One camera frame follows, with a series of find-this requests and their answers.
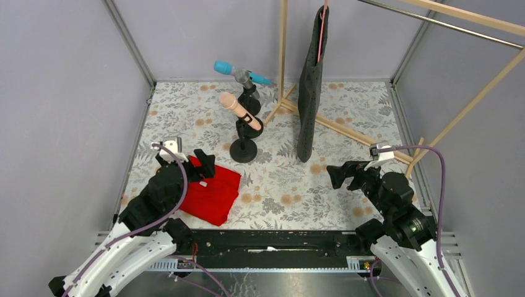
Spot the wooden clothes rack frame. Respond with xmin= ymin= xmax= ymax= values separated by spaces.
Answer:
xmin=262 ymin=0 xmax=525 ymax=179

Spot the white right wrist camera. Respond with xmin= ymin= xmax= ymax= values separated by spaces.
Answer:
xmin=365 ymin=142 xmax=395 ymax=170

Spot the pink beige microphone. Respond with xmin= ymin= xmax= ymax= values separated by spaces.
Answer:
xmin=219 ymin=92 xmax=263 ymax=131

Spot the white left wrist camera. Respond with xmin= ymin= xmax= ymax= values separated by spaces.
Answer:
xmin=150 ymin=136 xmax=188 ymax=163

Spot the black mic stand front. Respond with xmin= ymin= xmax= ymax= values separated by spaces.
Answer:
xmin=238 ymin=85 xmax=264 ymax=139

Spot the pink clothes hanger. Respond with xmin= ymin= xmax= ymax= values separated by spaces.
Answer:
xmin=317 ymin=0 xmax=329 ymax=62

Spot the black mic stand moved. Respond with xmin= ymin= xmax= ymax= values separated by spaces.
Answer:
xmin=237 ymin=85 xmax=261 ymax=116

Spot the dark grey hanging garment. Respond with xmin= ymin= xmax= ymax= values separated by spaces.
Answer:
xmin=297 ymin=6 xmax=330 ymax=163

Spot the blue microphone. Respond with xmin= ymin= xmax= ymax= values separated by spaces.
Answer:
xmin=214 ymin=60 xmax=272 ymax=85

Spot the black mic stand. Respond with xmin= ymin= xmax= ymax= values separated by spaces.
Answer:
xmin=229 ymin=118 xmax=262 ymax=163
xmin=238 ymin=85 xmax=264 ymax=139

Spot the metal rack rod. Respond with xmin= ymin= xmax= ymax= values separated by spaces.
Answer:
xmin=358 ymin=0 xmax=524 ymax=50

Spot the red folded cloth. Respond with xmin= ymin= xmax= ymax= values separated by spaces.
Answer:
xmin=179 ymin=165 xmax=241 ymax=226

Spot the silver microphone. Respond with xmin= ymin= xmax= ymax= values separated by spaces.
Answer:
xmin=234 ymin=67 xmax=260 ymax=100

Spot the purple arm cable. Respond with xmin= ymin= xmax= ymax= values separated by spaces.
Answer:
xmin=61 ymin=142 xmax=189 ymax=297
xmin=369 ymin=145 xmax=464 ymax=297

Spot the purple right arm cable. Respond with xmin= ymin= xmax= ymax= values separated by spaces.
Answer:
xmin=369 ymin=145 xmax=464 ymax=297

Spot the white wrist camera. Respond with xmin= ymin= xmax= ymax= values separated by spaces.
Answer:
xmin=150 ymin=136 xmax=188 ymax=163
xmin=365 ymin=142 xmax=395 ymax=170

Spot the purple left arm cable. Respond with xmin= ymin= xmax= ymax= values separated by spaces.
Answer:
xmin=61 ymin=142 xmax=189 ymax=297

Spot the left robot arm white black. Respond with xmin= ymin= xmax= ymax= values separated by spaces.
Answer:
xmin=48 ymin=144 xmax=215 ymax=296

